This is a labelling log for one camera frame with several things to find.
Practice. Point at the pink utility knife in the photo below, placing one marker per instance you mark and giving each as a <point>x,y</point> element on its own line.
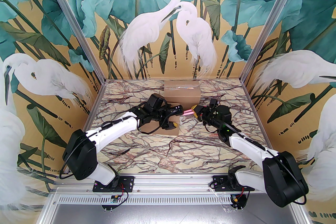
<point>187,113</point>

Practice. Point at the brown cardboard express box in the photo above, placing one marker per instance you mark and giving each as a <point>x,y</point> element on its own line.
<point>183,98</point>
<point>162,133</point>

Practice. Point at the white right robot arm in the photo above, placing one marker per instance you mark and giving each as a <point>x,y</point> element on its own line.
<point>249,145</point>

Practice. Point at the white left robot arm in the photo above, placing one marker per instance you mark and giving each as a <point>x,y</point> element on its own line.
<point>115,125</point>

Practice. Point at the perforated metal strip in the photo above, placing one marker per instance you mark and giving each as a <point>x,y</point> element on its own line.
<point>170,199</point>

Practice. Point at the grey metal panel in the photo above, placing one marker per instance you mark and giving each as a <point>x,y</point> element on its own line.
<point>170,215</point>

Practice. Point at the small green circuit board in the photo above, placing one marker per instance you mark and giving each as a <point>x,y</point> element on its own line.
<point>114,199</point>

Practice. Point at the aluminium table side rail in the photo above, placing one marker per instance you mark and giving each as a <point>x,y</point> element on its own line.
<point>96,100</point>
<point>252,104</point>

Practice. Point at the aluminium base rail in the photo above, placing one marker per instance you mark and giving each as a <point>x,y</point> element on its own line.
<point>170,182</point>

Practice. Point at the black bracket with yellow connector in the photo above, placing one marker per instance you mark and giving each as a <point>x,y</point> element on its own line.
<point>237,200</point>

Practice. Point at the aluminium frame post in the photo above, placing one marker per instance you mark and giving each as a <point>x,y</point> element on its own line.
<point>267,26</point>
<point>76,26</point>

